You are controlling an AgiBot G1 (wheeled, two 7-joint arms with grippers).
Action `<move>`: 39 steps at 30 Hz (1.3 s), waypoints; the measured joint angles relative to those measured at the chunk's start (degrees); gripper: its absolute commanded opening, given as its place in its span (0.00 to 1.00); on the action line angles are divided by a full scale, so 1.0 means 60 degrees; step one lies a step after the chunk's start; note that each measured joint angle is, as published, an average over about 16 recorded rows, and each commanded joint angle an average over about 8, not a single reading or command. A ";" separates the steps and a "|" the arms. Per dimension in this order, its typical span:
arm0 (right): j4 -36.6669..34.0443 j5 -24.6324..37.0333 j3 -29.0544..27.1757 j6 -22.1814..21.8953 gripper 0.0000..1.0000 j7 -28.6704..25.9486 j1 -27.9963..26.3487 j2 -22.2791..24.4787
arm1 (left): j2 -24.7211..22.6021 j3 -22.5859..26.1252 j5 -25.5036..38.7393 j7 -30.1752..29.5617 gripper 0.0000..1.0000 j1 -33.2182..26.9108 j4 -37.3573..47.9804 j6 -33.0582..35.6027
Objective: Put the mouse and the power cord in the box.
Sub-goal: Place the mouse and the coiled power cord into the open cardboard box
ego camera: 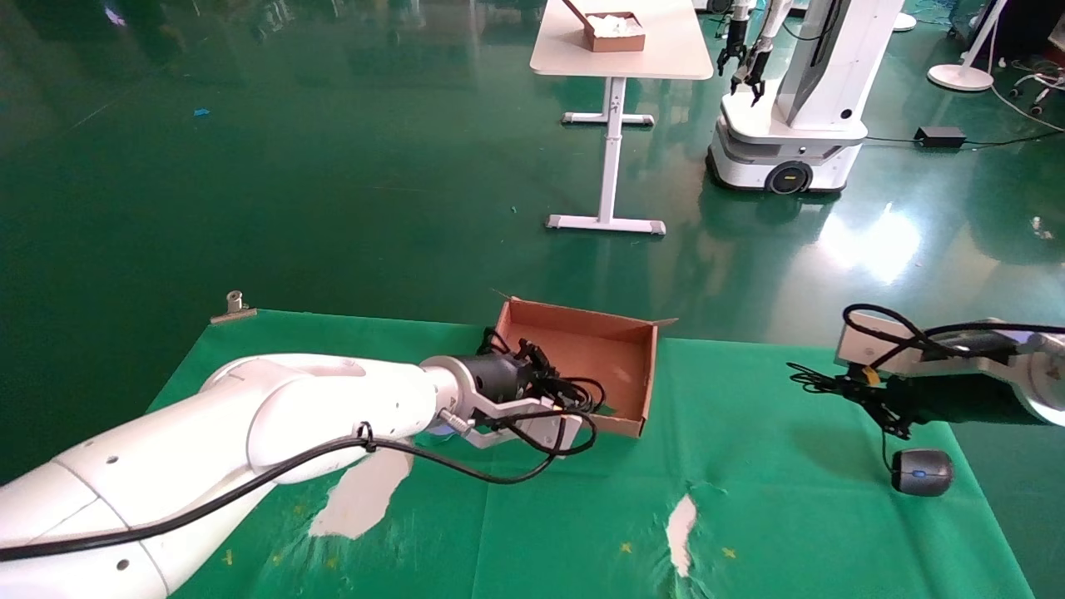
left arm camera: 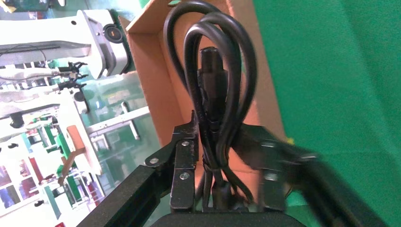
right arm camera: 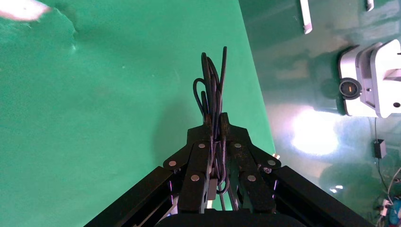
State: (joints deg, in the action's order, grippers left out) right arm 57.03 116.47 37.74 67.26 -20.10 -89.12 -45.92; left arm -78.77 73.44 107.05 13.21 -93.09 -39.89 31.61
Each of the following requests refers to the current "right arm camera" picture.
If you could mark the white wheeled background robot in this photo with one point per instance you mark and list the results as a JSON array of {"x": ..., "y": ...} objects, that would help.
[{"x": 379, "y": 78}]

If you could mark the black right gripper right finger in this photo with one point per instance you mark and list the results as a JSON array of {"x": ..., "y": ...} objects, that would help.
[{"x": 250, "y": 178}]

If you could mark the green table cloth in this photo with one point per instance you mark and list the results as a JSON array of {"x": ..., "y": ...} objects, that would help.
[{"x": 109, "y": 109}]

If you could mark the black power adapter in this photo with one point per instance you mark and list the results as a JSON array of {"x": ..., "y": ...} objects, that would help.
[{"x": 379, "y": 148}]

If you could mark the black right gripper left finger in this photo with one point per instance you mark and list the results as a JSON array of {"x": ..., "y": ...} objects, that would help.
[{"x": 195, "y": 175}]

